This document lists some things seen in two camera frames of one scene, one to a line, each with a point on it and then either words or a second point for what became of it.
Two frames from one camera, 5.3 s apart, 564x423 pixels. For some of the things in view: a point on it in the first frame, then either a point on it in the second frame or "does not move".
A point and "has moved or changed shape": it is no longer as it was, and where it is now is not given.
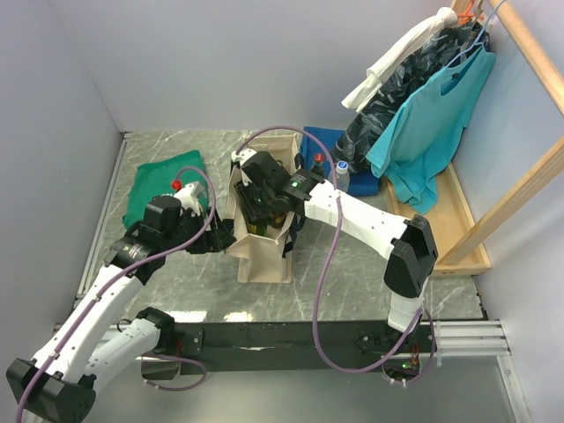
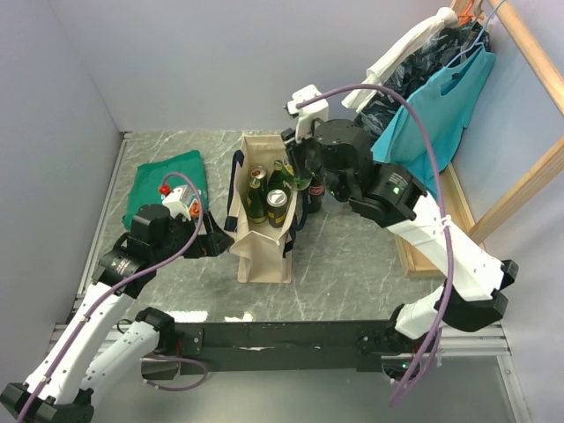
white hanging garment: x=447 y=18 does not move
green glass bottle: x=256 y=226 has moved or changed shape
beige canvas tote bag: x=261 y=259 does not move
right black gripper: x=243 y=189 → x=295 y=151
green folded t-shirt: x=155 y=179 does not move
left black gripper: x=219 y=239 does not move
